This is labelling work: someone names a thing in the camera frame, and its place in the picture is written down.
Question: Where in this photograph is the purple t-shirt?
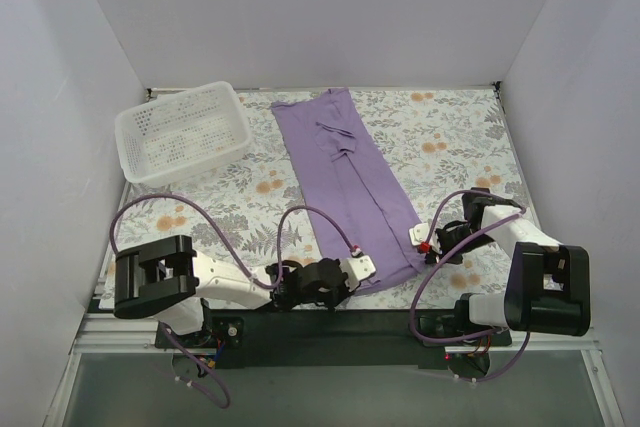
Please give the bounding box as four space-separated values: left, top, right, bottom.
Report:
271 88 425 293

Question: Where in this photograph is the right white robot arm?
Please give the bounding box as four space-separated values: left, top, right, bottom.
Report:
409 188 591 345

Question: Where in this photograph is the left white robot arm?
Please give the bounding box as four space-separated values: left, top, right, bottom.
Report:
113 235 375 336

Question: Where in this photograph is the floral table mat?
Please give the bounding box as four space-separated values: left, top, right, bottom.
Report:
115 88 530 309

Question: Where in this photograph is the white plastic basket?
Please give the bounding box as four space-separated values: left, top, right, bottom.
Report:
115 81 252 188

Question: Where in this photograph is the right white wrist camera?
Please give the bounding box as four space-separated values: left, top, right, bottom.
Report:
409 223 440 254

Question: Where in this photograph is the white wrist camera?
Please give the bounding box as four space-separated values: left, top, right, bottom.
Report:
340 246 376 292
409 223 440 254

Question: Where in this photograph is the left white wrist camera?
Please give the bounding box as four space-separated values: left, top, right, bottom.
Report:
340 246 376 292

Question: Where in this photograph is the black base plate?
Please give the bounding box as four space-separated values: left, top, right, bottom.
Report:
154 308 516 371

